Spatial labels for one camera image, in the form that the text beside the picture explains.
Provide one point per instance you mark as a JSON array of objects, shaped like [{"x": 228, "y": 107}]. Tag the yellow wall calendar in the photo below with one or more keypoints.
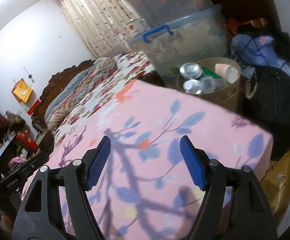
[{"x": 22, "y": 90}]

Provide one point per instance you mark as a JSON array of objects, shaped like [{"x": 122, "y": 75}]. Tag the clear storage box teal lid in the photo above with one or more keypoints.
[{"x": 167, "y": 0}]

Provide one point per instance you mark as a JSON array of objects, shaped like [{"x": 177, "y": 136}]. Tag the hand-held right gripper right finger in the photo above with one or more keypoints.
[{"x": 192, "y": 165}]

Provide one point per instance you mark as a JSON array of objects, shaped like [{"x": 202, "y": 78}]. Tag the pink cloth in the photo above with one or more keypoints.
[{"x": 16, "y": 162}]

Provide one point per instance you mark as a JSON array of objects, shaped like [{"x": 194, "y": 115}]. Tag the clear storage box blue lid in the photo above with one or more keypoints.
[{"x": 185, "y": 45}]

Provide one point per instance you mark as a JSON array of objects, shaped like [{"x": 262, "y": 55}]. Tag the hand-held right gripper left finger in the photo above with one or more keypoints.
[{"x": 98, "y": 165}]

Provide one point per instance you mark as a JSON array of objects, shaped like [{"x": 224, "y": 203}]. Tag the pink leaf-print bedsheet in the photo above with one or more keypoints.
[{"x": 147, "y": 110}]

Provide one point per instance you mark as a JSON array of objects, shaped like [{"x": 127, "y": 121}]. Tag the blue clothing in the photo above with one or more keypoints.
[{"x": 257, "y": 48}]

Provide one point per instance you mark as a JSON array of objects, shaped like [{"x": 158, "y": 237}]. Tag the beige wastebasket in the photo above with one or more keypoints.
[{"x": 220, "y": 97}]

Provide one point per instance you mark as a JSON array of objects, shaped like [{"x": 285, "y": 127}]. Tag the carved wooden headboard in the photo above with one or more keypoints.
[{"x": 60, "y": 76}]

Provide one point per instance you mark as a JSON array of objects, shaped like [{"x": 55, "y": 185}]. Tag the black bag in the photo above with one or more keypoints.
[{"x": 272, "y": 105}]

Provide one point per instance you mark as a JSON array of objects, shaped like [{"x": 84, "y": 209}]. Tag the silver aluminium can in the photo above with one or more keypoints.
[{"x": 192, "y": 86}]

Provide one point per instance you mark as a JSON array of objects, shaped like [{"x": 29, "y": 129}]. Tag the red cardboard box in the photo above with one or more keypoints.
[{"x": 24, "y": 140}]

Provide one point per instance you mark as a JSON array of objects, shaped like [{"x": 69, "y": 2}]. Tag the beige patterned curtain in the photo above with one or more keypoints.
[{"x": 95, "y": 12}]

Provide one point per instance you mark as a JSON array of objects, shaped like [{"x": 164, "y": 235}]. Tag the orange cloth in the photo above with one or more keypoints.
[{"x": 235, "y": 25}]

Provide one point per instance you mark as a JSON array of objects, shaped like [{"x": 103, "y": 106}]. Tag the white enamel mug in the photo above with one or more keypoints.
[{"x": 136, "y": 27}]

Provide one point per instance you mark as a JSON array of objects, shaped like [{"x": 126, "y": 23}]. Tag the pink paper cup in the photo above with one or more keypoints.
[{"x": 226, "y": 71}]

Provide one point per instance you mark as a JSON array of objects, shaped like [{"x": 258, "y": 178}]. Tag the green aluminium can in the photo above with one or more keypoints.
[{"x": 191, "y": 69}]

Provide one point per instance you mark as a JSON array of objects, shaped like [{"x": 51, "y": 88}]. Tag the floral quilt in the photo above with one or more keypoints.
[{"x": 90, "y": 90}]

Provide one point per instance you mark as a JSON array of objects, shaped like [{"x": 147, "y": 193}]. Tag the large clear plastic bottle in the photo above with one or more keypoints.
[{"x": 208, "y": 83}]

